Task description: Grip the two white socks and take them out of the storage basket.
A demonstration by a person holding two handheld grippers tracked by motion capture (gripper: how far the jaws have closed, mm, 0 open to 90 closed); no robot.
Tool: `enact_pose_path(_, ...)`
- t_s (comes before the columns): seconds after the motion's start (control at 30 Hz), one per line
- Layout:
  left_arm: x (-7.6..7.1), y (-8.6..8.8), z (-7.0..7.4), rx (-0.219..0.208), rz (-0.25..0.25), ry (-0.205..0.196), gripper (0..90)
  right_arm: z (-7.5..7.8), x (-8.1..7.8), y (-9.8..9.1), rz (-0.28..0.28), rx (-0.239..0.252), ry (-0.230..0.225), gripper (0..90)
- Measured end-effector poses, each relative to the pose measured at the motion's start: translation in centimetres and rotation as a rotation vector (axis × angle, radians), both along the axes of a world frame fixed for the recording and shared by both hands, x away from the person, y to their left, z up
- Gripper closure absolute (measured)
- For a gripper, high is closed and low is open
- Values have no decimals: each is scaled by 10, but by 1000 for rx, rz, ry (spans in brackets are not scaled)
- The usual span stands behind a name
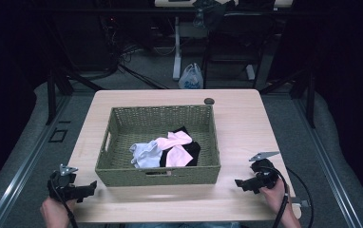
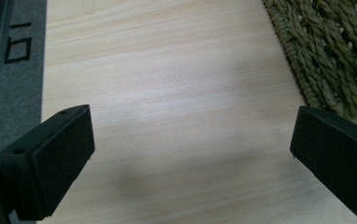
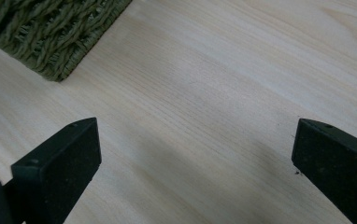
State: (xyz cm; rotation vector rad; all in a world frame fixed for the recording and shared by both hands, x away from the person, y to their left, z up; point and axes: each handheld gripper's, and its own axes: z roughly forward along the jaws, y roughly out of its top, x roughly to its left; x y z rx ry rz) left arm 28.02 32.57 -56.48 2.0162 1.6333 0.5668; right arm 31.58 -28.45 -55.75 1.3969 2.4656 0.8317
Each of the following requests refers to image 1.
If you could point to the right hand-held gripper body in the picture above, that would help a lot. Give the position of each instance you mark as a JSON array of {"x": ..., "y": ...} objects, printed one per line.
[{"x": 266, "y": 174}]

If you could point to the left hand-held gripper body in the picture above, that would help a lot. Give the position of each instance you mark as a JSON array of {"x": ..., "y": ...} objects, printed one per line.
[{"x": 63, "y": 186}]

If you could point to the black sock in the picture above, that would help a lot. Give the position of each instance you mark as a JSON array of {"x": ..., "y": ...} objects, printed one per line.
[{"x": 194, "y": 150}]

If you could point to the white sock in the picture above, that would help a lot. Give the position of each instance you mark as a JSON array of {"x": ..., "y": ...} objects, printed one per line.
[{"x": 144, "y": 155}]

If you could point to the green woven basket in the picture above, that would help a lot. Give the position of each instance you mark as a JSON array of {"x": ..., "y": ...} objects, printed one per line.
[{"x": 157, "y": 179}]

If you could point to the pink sock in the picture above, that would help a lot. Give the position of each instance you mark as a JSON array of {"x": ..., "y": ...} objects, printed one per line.
[{"x": 176, "y": 156}]

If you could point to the person's right hand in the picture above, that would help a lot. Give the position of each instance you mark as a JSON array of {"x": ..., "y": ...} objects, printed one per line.
[{"x": 276, "y": 198}]

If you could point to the person's left hand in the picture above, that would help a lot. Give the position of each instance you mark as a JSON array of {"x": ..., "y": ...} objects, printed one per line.
[{"x": 54, "y": 213}]

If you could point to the black metal stand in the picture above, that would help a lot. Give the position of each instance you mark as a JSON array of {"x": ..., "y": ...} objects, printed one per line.
[
  {"x": 51, "y": 95},
  {"x": 311, "y": 98}
]

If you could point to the dark round table grommet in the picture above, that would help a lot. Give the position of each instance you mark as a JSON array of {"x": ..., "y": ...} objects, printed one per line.
[{"x": 209, "y": 101}]

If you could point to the white plastic bag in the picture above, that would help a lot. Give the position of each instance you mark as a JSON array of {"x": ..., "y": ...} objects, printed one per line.
[{"x": 190, "y": 78}]

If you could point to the black chair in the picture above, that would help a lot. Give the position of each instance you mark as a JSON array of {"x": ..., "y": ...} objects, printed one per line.
[{"x": 233, "y": 47}]

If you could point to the white desk leg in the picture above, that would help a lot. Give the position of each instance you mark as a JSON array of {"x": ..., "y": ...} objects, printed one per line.
[{"x": 177, "y": 50}]

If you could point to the dark cloth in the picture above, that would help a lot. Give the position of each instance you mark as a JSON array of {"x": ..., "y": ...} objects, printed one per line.
[{"x": 213, "y": 14}]

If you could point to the metal table bracket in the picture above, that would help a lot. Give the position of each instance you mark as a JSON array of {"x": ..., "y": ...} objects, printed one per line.
[{"x": 300, "y": 202}]

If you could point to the metal floor rail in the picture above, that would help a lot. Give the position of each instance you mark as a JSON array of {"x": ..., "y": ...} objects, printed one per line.
[
  {"x": 21, "y": 171},
  {"x": 328, "y": 164}
]

